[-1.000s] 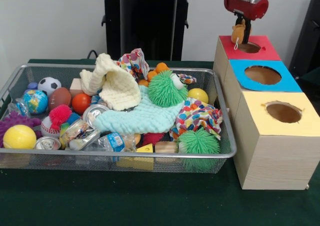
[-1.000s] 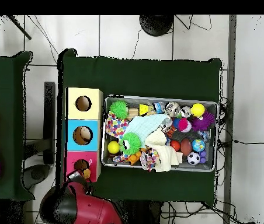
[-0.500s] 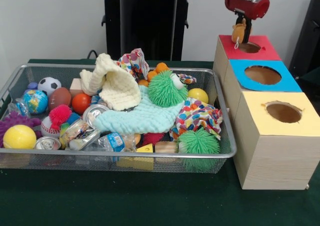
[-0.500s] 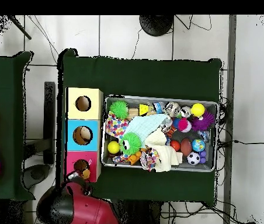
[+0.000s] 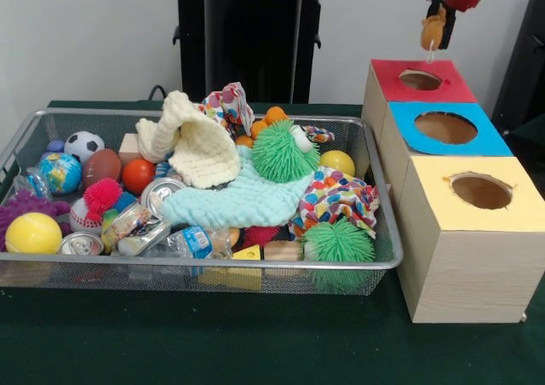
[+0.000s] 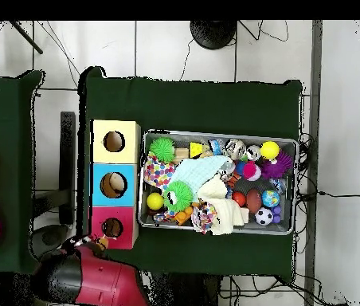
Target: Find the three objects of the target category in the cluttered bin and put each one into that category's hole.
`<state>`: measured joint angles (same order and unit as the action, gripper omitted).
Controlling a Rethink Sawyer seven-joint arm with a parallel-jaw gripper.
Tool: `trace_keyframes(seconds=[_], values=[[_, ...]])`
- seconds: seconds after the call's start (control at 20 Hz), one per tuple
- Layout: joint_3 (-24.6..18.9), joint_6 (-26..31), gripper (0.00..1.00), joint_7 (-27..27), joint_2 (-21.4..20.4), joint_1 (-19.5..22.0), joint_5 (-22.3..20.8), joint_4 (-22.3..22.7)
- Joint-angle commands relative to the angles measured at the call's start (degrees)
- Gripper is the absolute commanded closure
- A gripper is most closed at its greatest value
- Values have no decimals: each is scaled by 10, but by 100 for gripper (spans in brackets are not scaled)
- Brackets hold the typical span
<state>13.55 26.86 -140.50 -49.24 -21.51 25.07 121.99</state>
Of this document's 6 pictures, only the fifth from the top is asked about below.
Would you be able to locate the brown plush toy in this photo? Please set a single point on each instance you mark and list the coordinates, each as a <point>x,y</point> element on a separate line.
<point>432,34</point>

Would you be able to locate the polka dot cloth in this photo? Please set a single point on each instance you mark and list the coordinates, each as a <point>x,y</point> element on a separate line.
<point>336,202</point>

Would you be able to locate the cream waffle cloth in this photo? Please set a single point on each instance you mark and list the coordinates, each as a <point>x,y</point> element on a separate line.
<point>200,151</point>

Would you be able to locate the wooden box with three holes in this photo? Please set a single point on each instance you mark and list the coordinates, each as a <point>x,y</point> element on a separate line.
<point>468,266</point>

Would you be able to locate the black panel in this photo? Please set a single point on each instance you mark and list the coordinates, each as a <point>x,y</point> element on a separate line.
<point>526,61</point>

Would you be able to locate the small yellow ball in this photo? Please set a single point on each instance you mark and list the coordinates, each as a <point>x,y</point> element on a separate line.
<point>339,162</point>

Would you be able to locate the green fuzzy monster toy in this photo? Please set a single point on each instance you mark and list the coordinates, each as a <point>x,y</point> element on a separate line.
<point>285,151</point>

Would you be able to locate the green spiky ball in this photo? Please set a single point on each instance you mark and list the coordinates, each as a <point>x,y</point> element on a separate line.
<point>338,243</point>

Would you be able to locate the light teal waffle cloth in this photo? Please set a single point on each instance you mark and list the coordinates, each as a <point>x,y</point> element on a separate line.
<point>247,198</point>

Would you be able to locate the brown toy football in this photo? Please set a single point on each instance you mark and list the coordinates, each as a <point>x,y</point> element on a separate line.
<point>102,168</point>

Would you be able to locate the dark green tablecloth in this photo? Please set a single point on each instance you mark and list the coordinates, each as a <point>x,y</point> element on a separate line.
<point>255,342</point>

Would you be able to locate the small soccer ball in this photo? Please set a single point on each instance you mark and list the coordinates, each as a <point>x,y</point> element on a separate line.
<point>83,145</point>

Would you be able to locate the blue globe ball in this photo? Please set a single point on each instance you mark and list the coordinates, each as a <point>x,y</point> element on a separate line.
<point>60,172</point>

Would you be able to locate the large yellow ball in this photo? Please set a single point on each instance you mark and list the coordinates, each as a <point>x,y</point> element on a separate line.
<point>32,233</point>

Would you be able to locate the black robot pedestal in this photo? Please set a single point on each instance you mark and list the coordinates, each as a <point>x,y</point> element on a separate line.
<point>247,44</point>

